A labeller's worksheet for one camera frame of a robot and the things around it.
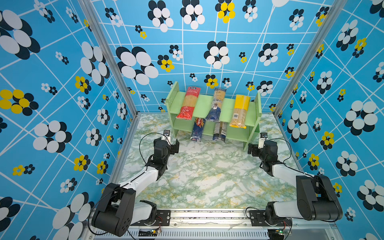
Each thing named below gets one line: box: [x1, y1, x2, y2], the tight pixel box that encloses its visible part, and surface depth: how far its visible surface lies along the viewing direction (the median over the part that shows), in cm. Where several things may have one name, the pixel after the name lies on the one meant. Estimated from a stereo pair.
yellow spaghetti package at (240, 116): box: [229, 94, 251, 129], surface depth 81 cm
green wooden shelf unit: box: [165, 81, 262, 151], surface depth 89 cm
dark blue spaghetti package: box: [190, 117, 206, 142], surface depth 91 cm
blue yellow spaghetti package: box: [205, 88, 227, 122], surface depth 84 cm
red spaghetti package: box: [175, 86, 201, 121], surface depth 86 cm
